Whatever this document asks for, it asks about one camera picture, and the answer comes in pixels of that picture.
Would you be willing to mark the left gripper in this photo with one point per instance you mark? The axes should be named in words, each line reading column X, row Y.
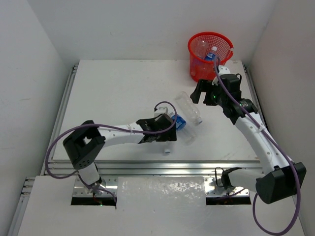
column 168, row 128

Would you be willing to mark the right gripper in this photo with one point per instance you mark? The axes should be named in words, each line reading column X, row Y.
column 206, row 85

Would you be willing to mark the blue label bottle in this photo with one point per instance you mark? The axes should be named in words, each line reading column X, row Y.
column 184, row 132
column 211, row 54

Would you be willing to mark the clear bottle blue ring cap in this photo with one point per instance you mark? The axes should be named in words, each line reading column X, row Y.
column 166, row 151

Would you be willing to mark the blue label bottle cap down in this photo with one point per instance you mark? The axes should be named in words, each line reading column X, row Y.
column 200, row 49

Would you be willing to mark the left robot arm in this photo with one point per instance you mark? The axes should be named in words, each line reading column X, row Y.
column 85, row 143

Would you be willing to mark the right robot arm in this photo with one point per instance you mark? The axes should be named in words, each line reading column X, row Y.
column 281, row 177

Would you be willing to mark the red mesh plastic bin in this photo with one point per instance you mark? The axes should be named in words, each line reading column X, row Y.
column 202, row 69

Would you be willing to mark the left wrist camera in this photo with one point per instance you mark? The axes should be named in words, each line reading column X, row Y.
column 160, row 111

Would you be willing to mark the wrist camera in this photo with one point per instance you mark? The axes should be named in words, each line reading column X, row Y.
column 160, row 111
column 219, row 71

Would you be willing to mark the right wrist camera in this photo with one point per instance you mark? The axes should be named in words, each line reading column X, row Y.
column 219, row 71

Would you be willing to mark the aluminium front rail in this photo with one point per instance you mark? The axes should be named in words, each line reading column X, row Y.
column 171, row 168

